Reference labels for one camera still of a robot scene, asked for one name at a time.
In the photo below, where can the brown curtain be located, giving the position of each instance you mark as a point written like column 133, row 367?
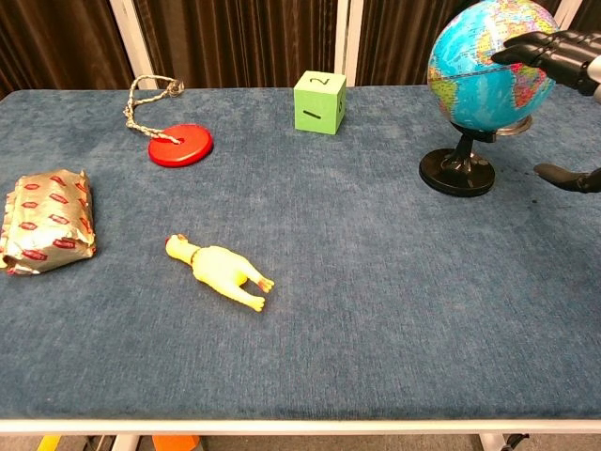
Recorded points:
column 235, row 42

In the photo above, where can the white frame post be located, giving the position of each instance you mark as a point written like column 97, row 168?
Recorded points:
column 347, row 42
column 131, row 42
column 569, row 11

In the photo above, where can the yellow-orange object under table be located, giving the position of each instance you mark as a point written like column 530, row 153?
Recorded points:
column 48, row 444

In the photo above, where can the yellow rubber chicken toy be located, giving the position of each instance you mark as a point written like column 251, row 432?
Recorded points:
column 220, row 270

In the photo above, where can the silver foil snack package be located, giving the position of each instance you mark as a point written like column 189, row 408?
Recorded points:
column 47, row 221

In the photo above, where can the green foam number cube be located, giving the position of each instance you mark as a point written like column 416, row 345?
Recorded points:
column 319, row 110

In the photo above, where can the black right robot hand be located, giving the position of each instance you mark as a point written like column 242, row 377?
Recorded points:
column 563, row 47

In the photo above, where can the blue globe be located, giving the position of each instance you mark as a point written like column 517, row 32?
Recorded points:
column 469, row 94

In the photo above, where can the red wooden disc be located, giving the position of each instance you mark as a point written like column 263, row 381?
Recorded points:
column 188, row 152

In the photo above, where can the white table frame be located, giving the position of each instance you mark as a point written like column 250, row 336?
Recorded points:
column 300, row 426

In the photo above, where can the orange object under table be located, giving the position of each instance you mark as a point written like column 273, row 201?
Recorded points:
column 176, row 444

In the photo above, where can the blue fabric table cover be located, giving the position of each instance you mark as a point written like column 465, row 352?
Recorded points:
column 352, row 258

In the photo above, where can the black object under table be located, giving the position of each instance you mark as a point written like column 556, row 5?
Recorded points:
column 515, row 441

